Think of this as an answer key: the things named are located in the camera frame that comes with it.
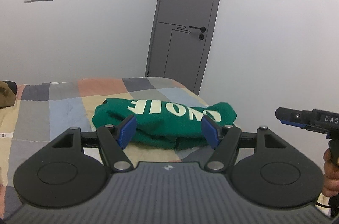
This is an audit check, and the grey door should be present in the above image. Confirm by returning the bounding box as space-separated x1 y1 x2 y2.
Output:
145 0 220 94

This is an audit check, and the black door lock knob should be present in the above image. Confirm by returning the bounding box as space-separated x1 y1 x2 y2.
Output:
198 33 204 40

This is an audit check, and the patchwork bed cover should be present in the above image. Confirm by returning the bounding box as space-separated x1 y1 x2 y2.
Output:
1 78 207 218

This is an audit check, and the brown coat on bed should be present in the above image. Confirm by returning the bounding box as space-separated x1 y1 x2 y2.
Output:
0 81 17 109

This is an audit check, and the black door handle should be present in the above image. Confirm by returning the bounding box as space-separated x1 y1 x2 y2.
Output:
189 26 206 33

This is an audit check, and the person's right hand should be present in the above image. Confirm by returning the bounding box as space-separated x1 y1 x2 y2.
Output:
322 149 339 197

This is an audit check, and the green sweatshirt with white letters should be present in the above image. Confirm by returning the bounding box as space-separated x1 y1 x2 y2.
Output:
92 98 237 149

